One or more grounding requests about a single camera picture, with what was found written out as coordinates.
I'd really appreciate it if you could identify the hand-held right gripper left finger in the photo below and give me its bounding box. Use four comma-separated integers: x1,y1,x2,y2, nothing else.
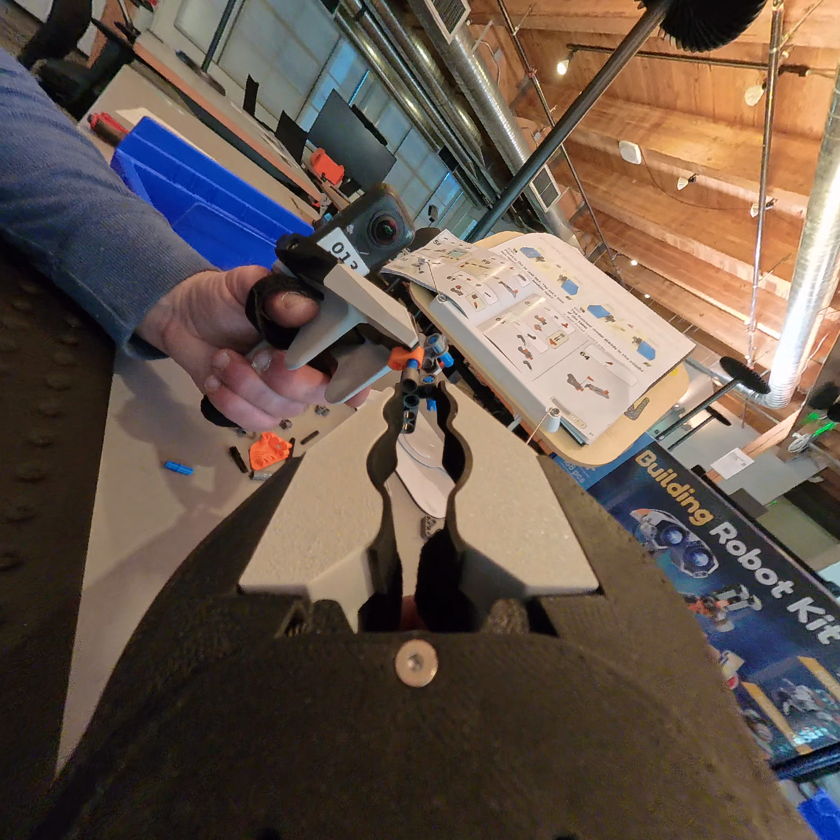
237,382,403,628

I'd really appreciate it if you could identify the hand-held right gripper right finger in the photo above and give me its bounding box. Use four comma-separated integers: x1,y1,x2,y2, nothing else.
437,381,601,611

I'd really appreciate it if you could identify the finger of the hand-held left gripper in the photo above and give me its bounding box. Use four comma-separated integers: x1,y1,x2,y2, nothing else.
323,261,421,350
325,343,396,405

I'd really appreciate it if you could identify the orange grey connector assembly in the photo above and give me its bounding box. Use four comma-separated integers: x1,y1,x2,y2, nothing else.
387,331,458,389

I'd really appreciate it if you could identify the person's left forearm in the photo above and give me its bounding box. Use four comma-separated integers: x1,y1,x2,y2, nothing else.
0,49,219,360

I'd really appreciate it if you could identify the person's left hand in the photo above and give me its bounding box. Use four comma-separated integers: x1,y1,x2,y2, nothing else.
138,264,371,431

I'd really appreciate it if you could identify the orange triangular panel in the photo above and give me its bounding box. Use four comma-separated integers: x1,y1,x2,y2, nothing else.
248,431,294,473

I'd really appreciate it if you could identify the orange plastic object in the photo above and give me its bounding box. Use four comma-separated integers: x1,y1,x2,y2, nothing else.
308,147,346,186

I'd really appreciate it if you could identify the black computer monitor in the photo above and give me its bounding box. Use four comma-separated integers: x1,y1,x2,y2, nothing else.
306,88,399,193

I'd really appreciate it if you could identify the pale wooden book stand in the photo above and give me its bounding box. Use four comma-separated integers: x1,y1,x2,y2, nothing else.
392,230,691,521

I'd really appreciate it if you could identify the blue storage bin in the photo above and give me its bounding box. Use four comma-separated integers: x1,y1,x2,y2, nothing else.
109,116,315,272

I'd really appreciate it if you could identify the instruction booklet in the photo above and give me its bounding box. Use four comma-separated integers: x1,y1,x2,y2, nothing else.
381,231,697,448

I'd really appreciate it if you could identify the dark blue toy box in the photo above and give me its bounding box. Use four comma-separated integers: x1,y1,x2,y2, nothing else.
553,440,840,783

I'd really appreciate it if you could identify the thin metal ceiling conduit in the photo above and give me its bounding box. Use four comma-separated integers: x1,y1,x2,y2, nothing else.
747,0,786,357

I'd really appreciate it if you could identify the metal page holder wire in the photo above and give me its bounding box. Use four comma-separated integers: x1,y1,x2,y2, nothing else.
525,407,564,450

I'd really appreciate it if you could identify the silver ventilation duct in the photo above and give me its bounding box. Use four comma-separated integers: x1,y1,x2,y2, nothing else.
406,0,580,245
722,66,840,409

